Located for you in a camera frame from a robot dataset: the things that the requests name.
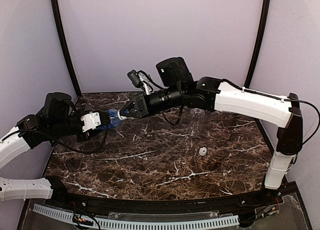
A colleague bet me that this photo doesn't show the white pump bottle cap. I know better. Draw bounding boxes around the white pump bottle cap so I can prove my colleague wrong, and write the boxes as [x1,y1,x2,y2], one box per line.
[198,147,208,156]

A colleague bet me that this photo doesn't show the black left corner post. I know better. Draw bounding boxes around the black left corner post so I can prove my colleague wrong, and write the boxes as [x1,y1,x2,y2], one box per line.
[50,0,82,98]

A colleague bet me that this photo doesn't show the black front table rail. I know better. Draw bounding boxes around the black front table rail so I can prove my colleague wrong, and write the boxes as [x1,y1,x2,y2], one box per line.
[46,176,284,216]

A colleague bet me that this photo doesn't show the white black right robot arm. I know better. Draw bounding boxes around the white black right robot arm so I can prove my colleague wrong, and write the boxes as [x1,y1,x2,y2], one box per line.
[118,57,303,190]

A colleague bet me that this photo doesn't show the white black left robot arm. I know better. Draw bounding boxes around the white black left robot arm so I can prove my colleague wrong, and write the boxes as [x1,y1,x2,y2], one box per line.
[0,92,110,202]

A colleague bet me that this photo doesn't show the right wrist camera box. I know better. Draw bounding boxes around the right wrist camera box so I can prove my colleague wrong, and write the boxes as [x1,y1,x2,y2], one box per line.
[127,70,141,88]

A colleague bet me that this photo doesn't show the clear plastic bottle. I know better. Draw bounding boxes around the clear plastic bottle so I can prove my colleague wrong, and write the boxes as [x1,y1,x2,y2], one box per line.
[189,108,206,137]

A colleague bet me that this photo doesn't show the black corner post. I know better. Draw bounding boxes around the black corner post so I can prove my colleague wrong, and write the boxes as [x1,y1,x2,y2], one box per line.
[244,0,271,88]
[50,0,82,98]

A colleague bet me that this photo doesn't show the grey slotted cable duct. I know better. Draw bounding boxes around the grey slotted cable duct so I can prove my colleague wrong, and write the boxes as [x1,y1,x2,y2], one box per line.
[32,204,239,230]

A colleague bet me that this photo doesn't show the blue white bottle cap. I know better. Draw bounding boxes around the blue white bottle cap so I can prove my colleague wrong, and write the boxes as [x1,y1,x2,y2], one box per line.
[117,110,129,121]

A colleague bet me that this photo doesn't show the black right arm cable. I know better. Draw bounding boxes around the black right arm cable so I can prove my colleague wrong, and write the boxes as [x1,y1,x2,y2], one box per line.
[222,78,320,146]

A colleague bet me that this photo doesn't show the black right corner post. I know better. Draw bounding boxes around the black right corner post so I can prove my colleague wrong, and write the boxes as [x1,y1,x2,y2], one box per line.
[244,0,271,88]

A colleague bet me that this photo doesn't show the blue label water bottle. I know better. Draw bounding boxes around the blue label water bottle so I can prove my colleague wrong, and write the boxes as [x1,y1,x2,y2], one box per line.
[97,109,122,130]

